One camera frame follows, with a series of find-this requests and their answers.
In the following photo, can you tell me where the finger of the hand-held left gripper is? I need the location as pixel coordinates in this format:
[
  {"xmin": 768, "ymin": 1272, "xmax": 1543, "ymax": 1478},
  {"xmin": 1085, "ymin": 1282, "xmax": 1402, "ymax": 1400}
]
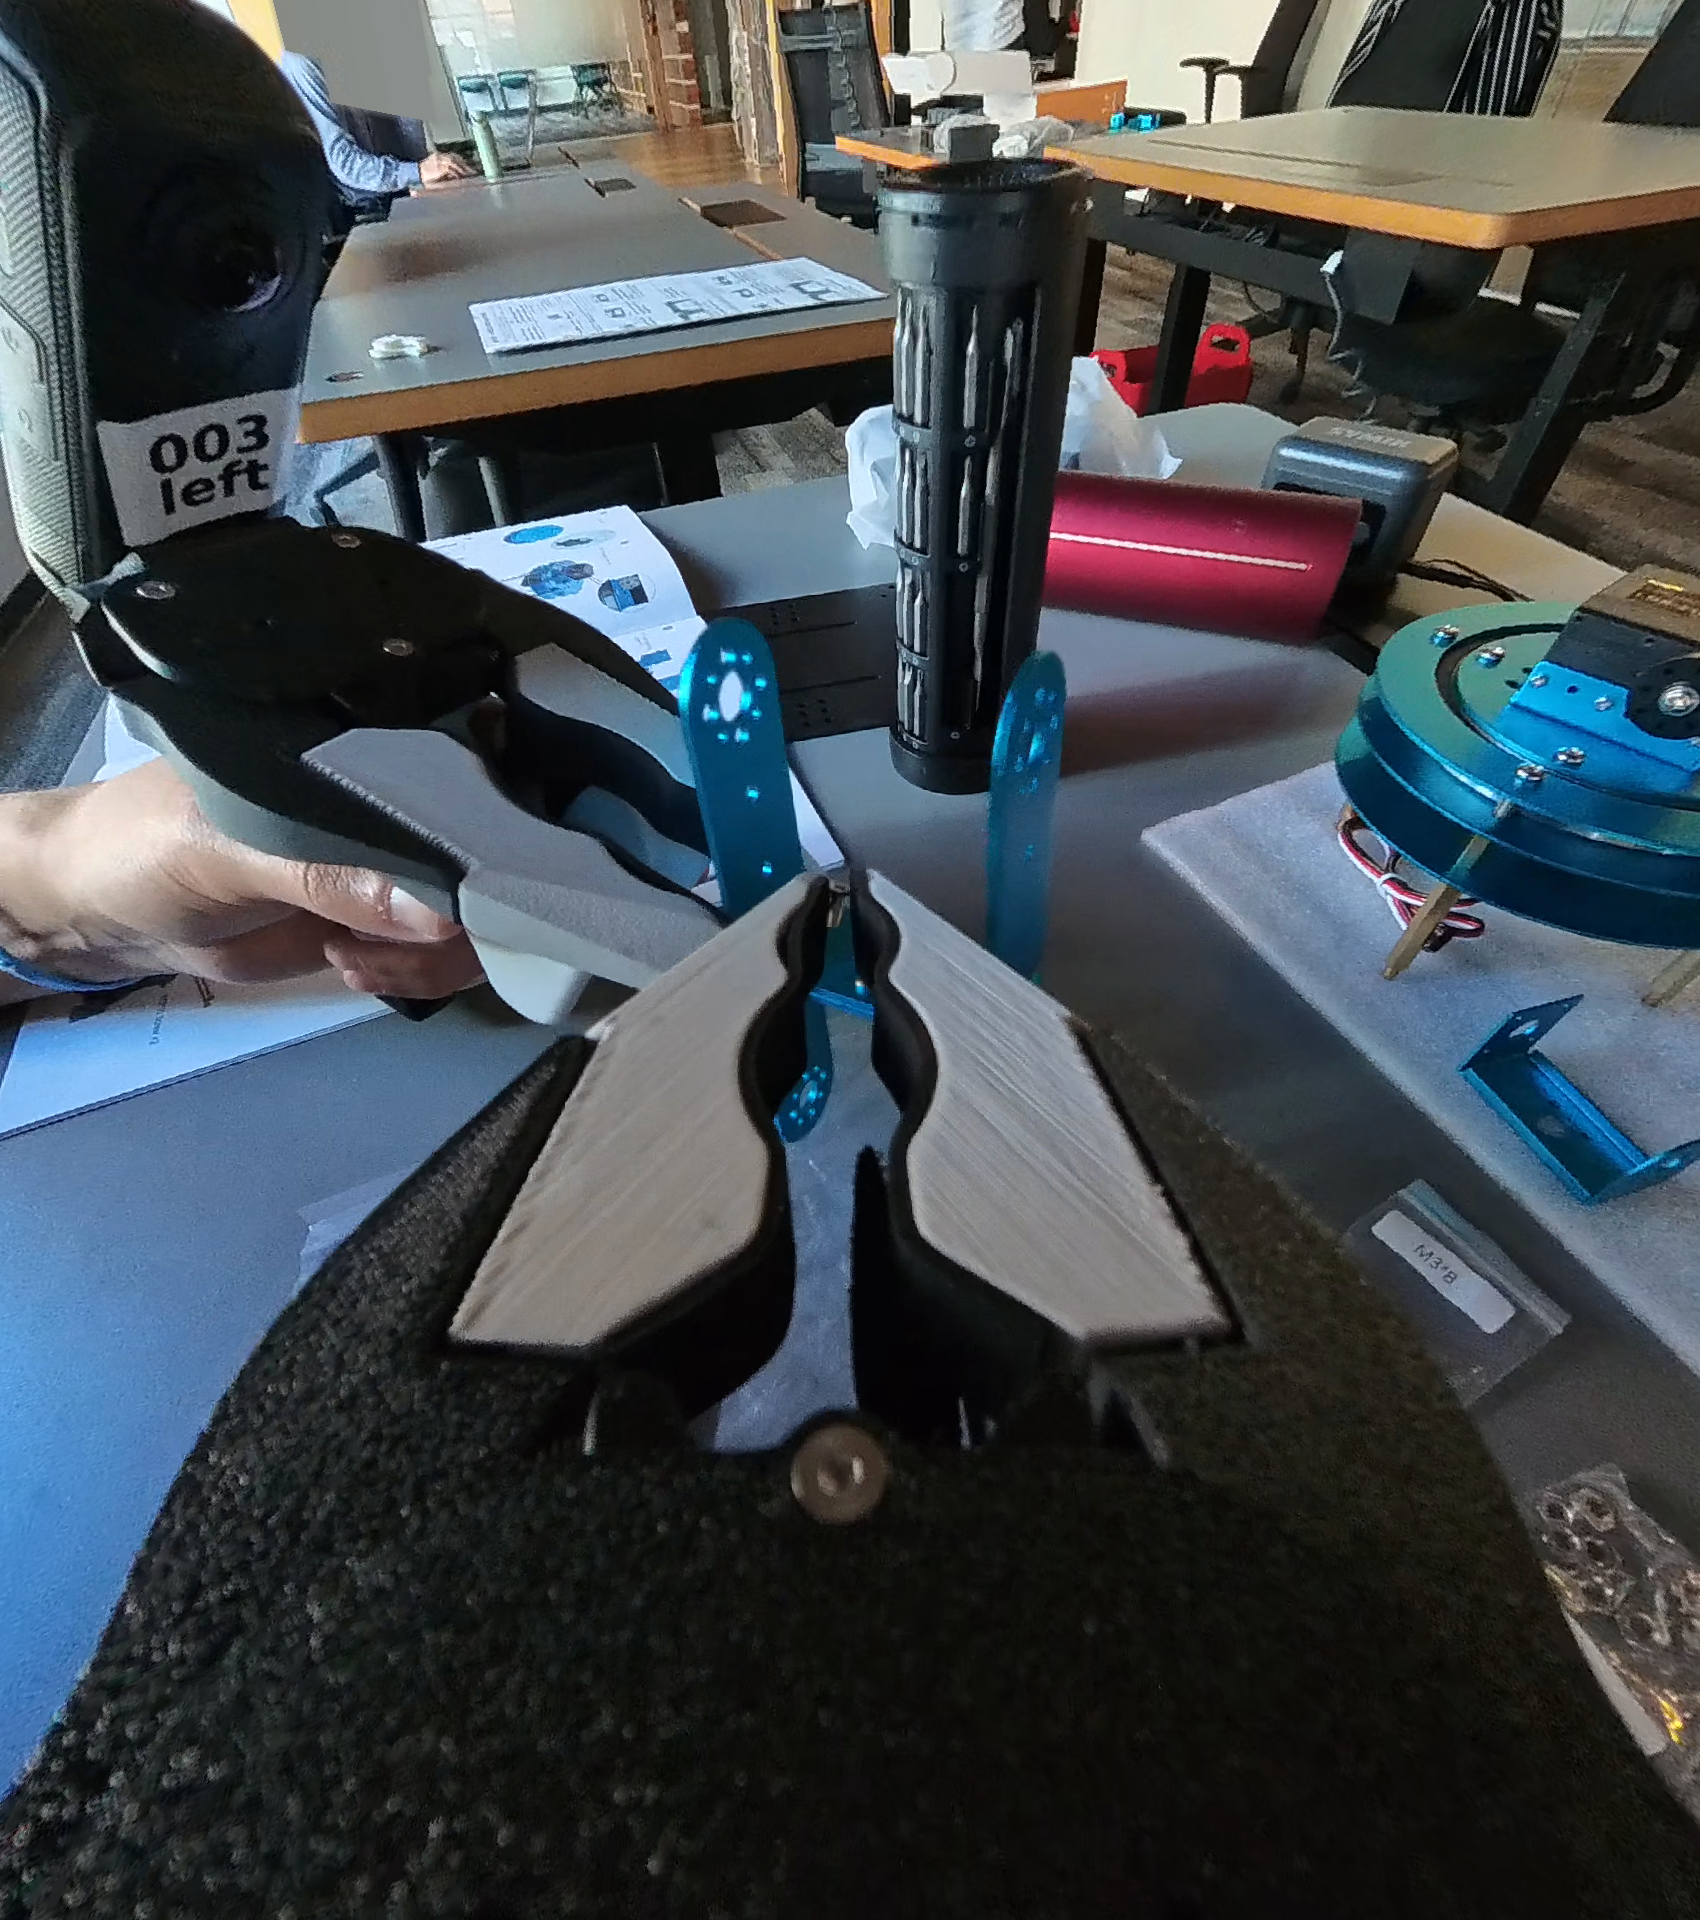
[
  {"xmin": 299, "ymin": 727, "xmax": 731, "ymax": 1033},
  {"xmin": 486, "ymin": 656, "xmax": 732, "ymax": 911}
]

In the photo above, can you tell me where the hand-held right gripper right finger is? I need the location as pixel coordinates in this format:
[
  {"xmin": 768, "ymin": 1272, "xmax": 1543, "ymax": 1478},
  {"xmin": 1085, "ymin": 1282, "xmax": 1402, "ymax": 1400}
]
[{"xmin": 851, "ymin": 873, "xmax": 1234, "ymax": 1352}]

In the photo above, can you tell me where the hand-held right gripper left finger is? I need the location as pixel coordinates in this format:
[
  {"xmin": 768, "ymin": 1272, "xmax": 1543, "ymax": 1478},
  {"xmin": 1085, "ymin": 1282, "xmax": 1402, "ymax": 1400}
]
[{"xmin": 449, "ymin": 873, "xmax": 839, "ymax": 1352}]

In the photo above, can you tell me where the blue H-shaped metal bracket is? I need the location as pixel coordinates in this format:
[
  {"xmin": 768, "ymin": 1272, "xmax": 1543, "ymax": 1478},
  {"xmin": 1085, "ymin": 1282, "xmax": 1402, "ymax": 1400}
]
[{"xmin": 677, "ymin": 614, "xmax": 1071, "ymax": 1151}]

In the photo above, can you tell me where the person's left hand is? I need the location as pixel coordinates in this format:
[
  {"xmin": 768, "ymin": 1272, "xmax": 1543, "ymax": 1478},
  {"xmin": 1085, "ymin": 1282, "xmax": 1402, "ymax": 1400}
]
[{"xmin": 0, "ymin": 762, "xmax": 492, "ymax": 1026}]

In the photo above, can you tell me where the clear plastic bag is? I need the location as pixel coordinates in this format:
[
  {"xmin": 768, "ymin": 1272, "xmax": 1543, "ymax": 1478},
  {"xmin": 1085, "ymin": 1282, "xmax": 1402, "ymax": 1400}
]
[{"xmin": 295, "ymin": 1140, "xmax": 882, "ymax": 1455}]

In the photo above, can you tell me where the white foam sheet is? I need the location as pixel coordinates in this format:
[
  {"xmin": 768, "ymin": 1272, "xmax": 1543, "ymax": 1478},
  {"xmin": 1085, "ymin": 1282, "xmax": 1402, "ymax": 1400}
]
[{"xmin": 1138, "ymin": 757, "xmax": 1700, "ymax": 1451}]

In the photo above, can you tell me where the white instruction booklet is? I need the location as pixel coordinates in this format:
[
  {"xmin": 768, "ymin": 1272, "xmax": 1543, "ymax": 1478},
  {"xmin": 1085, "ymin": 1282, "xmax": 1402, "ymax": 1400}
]
[{"xmin": 0, "ymin": 505, "xmax": 853, "ymax": 1146}]

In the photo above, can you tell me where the group of small zip bags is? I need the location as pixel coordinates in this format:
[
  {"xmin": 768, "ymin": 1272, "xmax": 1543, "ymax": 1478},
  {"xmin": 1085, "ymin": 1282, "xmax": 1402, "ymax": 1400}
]
[{"xmin": 1343, "ymin": 1180, "xmax": 1700, "ymax": 1920}]

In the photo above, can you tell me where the blue round base with servo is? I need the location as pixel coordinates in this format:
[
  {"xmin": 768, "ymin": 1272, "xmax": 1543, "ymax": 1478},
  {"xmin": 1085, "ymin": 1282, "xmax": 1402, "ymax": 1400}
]
[{"xmin": 1335, "ymin": 563, "xmax": 1700, "ymax": 1010}]

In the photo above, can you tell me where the red metal cylinder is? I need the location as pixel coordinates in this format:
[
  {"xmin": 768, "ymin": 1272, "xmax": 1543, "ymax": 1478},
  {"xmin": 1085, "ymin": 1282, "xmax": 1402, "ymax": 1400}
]
[{"xmin": 1042, "ymin": 469, "xmax": 1367, "ymax": 648}]

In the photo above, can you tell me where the white crumpled plastic bag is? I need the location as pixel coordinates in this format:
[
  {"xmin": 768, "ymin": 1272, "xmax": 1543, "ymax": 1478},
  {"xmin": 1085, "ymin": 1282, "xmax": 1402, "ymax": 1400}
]
[{"xmin": 843, "ymin": 357, "xmax": 1182, "ymax": 559}]

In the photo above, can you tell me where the black cylindrical screwdriver set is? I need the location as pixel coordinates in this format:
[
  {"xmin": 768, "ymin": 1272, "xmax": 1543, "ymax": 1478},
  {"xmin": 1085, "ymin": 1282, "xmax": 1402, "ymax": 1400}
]
[{"xmin": 872, "ymin": 157, "xmax": 1096, "ymax": 792}]

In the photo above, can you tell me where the grey power adapter box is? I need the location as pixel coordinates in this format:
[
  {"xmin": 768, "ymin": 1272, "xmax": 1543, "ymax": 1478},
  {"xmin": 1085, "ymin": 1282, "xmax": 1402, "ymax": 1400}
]
[{"xmin": 1262, "ymin": 417, "xmax": 1463, "ymax": 606}]

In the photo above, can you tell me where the white box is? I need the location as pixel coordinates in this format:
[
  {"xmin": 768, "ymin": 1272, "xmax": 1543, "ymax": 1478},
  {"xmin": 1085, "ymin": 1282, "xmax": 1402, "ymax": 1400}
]
[{"xmin": 880, "ymin": 49, "xmax": 1041, "ymax": 96}]

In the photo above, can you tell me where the black desk cable cover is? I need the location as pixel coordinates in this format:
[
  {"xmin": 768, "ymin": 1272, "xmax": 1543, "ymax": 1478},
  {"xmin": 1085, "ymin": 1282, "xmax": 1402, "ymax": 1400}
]
[{"xmin": 752, "ymin": 584, "xmax": 913, "ymax": 741}]

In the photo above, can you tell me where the red white servo cable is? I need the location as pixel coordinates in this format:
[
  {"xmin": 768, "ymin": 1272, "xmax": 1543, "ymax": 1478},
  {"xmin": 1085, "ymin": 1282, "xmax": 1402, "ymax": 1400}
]
[{"xmin": 1335, "ymin": 811, "xmax": 1445, "ymax": 936}]

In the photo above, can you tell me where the blue long U bracket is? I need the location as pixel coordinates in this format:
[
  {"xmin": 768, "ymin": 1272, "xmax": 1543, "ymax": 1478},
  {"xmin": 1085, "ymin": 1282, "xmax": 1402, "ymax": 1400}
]
[{"xmin": 1456, "ymin": 995, "xmax": 1700, "ymax": 1207}]

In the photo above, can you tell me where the black cable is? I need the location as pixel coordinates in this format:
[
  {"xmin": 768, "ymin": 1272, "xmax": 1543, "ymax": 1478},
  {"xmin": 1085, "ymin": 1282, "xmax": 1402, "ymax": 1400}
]
[{"xmin": 1397, "ymin": 554, "xmax": 1594, "ymax": 603}]

